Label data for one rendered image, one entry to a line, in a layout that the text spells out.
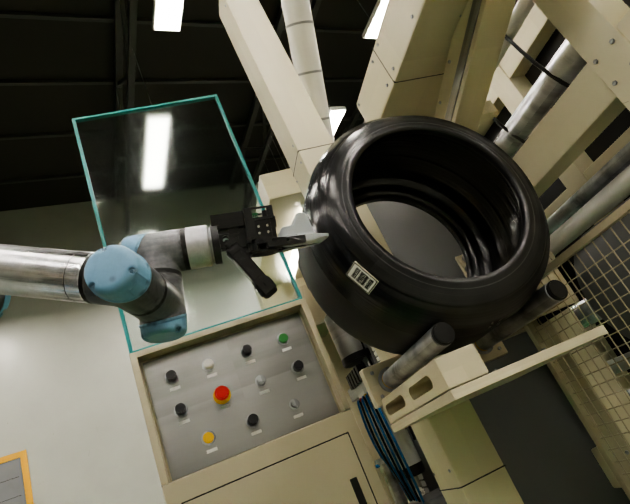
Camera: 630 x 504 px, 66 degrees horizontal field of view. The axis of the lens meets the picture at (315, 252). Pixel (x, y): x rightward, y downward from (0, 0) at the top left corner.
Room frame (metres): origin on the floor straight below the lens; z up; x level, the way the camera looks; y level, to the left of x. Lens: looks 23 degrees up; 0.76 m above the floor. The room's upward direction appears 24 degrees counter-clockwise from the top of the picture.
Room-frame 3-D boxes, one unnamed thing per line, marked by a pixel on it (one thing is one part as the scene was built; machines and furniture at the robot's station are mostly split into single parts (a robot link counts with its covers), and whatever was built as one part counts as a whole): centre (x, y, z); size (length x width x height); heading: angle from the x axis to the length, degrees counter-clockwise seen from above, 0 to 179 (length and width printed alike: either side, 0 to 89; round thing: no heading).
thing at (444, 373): (1.09, -0.10, 0.84); 0.36 x 0.09 x 0.06; 20
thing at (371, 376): (1.30, -0.17, 0.90); 0.40 x 0.03 x 0.10; 110
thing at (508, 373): (1.13, -0.23, 0.80); 0.37 x 0.36 x 0.02; 110
